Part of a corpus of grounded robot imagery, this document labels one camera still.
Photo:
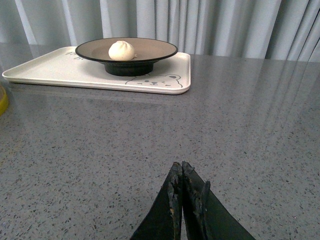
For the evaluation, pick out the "cream rectangular tray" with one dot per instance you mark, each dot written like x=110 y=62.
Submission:
x=63 y=67

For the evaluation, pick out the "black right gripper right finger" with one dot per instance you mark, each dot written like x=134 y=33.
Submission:
x=205 y=216

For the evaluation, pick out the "yellow rimmed bamboo steamer basket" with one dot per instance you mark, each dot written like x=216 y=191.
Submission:
x=4 y=101

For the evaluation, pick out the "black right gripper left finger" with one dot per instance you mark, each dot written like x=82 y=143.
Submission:
x=164 y=219

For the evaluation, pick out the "brown plate with black rim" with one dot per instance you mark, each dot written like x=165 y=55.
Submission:
x=148 y=51

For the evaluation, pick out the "white steamed bun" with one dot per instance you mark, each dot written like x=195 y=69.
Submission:
x=121 y=51

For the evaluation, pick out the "grey curtain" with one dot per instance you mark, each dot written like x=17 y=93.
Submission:
x=271 y=29

